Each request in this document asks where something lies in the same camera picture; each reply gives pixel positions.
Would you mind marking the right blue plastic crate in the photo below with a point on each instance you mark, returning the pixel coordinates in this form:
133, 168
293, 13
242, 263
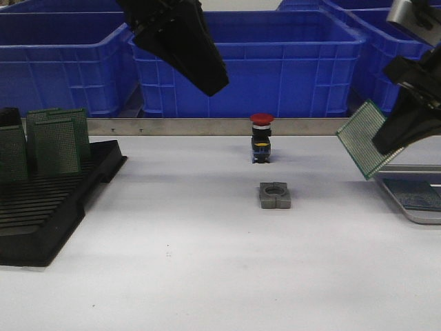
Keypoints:
383, 43

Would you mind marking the left blue plastic crate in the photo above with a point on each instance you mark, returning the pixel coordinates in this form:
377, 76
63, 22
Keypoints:
67, 60

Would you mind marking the far left blue crate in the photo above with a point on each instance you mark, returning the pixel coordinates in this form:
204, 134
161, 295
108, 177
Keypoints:
69, 5

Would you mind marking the rear right green circuit board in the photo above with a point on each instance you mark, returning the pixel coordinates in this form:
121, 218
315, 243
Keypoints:
79, 118

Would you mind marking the left edge green circuit board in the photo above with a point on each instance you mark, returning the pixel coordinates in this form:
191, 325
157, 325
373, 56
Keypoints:
14, 166

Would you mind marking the black slotted board rack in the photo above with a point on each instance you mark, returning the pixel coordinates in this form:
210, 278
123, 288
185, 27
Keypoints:
39, 215

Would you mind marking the far right blue crate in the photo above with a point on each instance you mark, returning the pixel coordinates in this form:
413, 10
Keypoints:
338, 5

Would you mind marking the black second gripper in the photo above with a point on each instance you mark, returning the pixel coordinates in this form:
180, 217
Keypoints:
413, 118

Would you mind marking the green perforated circuit board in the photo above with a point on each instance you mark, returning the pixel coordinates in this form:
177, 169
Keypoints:
357, 135
56, 150
414, 195

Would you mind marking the blue plastic crate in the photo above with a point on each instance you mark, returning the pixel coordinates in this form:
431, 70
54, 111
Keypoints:
383, 43
67, 60
286, 63

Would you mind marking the metal table edge rail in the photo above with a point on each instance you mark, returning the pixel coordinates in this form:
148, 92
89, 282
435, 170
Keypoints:
210, 126

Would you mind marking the rear left green circuit board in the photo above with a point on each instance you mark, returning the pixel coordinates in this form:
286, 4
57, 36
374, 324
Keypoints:
35, 116

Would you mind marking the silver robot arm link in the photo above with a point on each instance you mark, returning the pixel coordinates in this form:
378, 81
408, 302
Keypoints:
418, 19

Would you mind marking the grey square metal block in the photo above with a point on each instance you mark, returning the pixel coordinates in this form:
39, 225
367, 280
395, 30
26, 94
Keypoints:
274, 195

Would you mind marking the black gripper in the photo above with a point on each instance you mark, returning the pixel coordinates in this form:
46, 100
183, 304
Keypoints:
176, 32

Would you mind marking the centre blue plastic crate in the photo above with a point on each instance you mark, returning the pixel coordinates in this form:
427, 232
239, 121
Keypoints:
286, 63

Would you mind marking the red emergency stop button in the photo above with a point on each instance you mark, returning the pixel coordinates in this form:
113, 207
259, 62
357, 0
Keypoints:
261, 132

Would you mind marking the silver metal tray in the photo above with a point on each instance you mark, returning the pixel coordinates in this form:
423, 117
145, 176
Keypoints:
429, 173

